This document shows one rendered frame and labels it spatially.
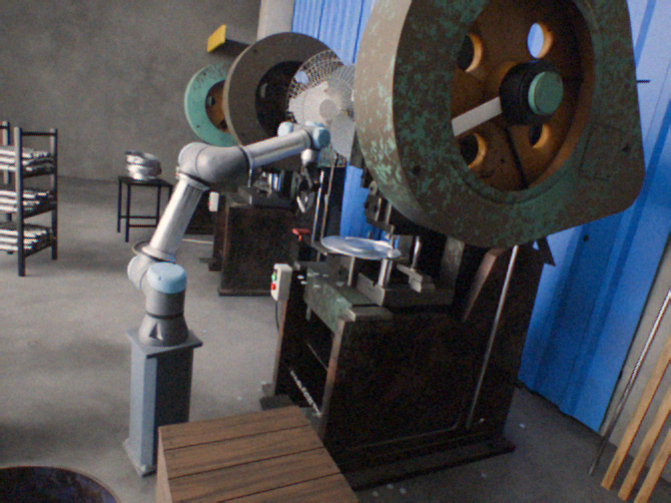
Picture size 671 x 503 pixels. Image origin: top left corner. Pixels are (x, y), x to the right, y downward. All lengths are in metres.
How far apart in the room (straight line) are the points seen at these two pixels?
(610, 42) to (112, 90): 7.21
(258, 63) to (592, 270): 2.11
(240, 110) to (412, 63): 1.79
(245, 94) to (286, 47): 0.37
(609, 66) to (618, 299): 1.18
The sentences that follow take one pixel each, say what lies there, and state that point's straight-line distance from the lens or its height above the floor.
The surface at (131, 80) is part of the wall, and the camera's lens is 7.91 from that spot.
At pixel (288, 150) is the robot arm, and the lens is 1.50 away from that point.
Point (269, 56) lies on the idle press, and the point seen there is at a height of 1.57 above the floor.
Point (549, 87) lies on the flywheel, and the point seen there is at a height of 1.34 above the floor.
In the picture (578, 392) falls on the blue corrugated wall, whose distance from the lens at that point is 2.49.
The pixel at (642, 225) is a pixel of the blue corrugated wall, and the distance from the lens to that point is 2.29.
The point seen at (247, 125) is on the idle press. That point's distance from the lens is 2.69.
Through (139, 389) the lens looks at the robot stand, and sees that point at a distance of 1.53.
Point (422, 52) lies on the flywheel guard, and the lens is 1.03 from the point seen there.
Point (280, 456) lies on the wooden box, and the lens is 1.20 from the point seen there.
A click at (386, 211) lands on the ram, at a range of 1.50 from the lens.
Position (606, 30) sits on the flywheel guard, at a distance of 1.46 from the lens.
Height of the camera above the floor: 1.13
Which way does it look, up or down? 14 degrees down
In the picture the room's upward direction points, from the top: 9 degrees clockwise
